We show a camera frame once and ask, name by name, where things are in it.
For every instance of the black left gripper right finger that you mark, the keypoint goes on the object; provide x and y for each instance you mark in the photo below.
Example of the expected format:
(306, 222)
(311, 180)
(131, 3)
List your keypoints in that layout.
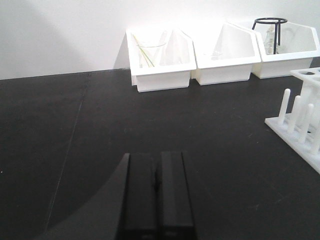
(175, 216)

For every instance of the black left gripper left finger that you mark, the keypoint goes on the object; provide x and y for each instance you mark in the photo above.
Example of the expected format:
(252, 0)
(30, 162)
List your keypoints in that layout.
(139, 209)

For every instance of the white test tube rack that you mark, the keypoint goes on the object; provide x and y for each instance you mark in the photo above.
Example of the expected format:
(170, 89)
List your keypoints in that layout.
(300, 128)

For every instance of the white left storage bin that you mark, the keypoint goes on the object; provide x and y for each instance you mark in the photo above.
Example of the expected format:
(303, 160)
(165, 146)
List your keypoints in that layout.
(177, 62)

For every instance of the white storage bin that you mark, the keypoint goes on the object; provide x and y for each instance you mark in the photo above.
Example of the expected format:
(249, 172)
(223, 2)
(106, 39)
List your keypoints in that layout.
(223, 54)
(177, 62)
(301, 45)

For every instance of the white middle storage bin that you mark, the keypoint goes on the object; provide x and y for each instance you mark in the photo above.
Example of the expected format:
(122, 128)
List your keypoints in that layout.
(223, 54)

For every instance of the clear glass beaker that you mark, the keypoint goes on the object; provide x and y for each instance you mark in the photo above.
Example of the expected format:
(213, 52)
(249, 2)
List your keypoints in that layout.
(150, 50)

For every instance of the white right storage bin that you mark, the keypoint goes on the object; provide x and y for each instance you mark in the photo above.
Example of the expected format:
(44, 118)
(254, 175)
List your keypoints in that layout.
(301, 45)

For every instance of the clear glassware in right bin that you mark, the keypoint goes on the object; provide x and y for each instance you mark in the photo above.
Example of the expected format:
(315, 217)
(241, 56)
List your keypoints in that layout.
(269, 42)

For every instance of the black wire tripod stand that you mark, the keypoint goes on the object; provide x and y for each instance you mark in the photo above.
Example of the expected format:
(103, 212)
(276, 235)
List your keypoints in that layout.
(277, 22)

